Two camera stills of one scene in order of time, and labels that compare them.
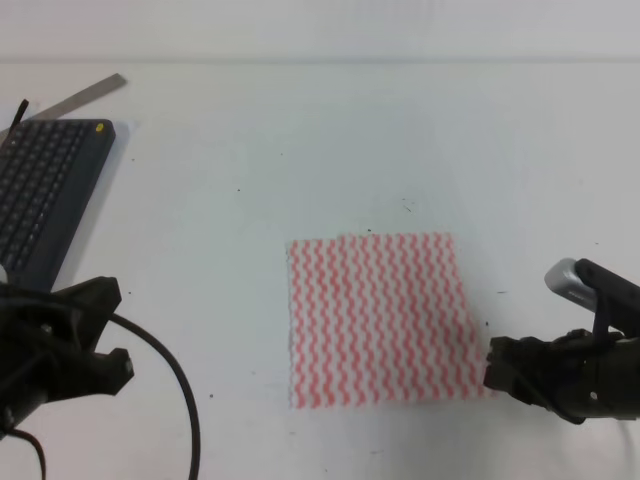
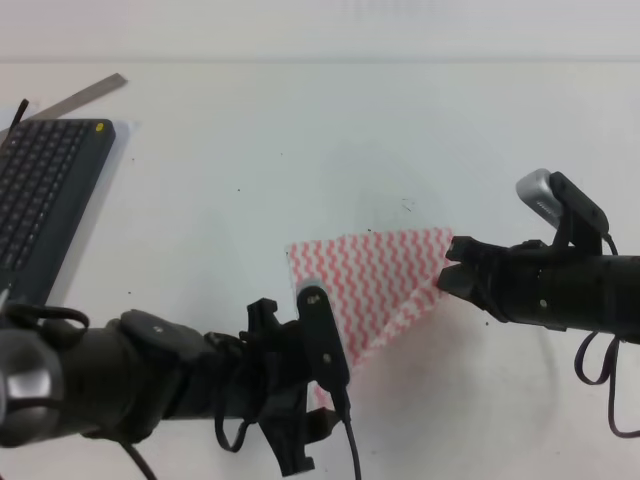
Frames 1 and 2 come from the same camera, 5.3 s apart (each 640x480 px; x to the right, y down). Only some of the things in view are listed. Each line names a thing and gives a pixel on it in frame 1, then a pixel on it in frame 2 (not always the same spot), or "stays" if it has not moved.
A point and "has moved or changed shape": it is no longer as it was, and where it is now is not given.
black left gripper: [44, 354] -> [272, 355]
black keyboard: [49, 171] stays
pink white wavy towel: [381, 318] has moved or changed shape
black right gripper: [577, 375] -> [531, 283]
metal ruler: [67, 104] stays
